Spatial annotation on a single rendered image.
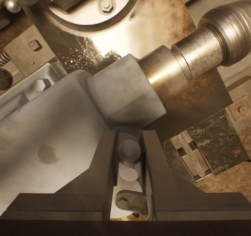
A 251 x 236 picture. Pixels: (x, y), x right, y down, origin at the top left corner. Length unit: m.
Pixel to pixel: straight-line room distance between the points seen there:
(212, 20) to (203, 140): 0.39
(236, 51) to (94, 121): 0.21
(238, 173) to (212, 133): 1.33
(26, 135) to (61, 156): 0.05
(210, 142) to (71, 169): 0.44
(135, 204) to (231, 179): 1.67
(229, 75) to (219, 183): 1.40
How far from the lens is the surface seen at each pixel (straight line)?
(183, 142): 0.58
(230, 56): 0.30
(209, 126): 0.59
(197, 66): 0.28
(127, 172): 0.24
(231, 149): 0.65
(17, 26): 1.62
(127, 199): 0.29
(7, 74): 0.34
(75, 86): 0.24
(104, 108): 0.25
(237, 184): 1.98
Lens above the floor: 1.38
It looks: 75 degrees down
